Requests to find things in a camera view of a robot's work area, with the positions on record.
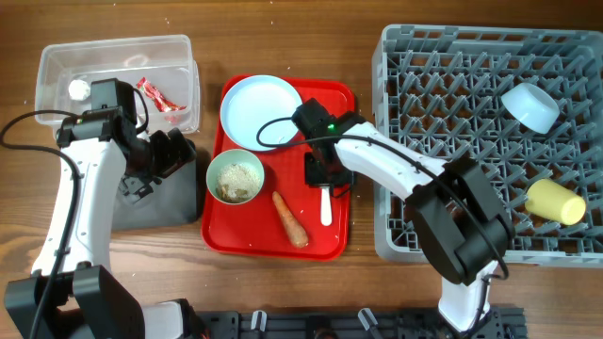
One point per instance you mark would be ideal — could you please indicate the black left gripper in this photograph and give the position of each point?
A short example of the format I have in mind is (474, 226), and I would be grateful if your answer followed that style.
(176, 148)

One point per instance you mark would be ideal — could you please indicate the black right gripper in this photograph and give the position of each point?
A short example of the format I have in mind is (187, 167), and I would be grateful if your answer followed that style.
(321, 176)

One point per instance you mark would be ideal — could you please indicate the red snack wrapper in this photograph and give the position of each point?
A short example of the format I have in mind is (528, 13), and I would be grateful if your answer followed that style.
(161, 102)

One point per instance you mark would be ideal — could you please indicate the white plastic spoon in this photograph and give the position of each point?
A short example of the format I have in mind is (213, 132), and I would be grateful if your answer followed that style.
(326, 216)

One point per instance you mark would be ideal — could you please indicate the light blue bowl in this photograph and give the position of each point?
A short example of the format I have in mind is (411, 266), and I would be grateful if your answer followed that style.
(532, 107)

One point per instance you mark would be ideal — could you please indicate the yellow plastic cup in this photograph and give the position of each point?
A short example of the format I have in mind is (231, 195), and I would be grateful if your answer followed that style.
(547, 199)

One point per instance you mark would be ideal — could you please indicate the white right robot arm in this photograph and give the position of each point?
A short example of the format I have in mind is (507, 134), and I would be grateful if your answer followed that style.
(460, 221)

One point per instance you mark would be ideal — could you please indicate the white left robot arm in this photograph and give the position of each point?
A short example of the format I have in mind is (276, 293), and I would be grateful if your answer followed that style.
(71, 292)

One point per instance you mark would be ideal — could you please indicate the grey dishwasher rack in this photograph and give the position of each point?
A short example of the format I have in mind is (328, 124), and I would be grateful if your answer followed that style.
(437, 90)

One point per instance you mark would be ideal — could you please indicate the black tray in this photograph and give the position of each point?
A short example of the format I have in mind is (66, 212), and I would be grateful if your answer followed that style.
(142, 203)

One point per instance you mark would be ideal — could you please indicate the red plastic tray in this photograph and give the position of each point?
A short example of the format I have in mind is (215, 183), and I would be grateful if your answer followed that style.
(255, 228)

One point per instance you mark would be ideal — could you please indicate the orange carrot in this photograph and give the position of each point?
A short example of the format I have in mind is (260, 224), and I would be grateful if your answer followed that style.
(295, 232)

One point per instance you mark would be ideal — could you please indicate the green bowl with rice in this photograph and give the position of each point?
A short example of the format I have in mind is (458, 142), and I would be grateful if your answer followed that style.
(235, 177)

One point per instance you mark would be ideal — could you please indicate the clear plastic storage box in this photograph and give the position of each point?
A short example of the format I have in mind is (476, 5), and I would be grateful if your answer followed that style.
(167, 62)

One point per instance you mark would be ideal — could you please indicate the light blue plate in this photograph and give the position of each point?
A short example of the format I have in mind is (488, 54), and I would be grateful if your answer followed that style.
(254, 101)

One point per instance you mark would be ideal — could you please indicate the crumpled white paper ball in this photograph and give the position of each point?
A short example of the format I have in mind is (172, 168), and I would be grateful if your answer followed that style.
(79, 90)

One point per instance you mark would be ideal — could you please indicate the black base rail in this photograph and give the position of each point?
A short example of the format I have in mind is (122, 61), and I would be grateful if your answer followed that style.
(330, 322)

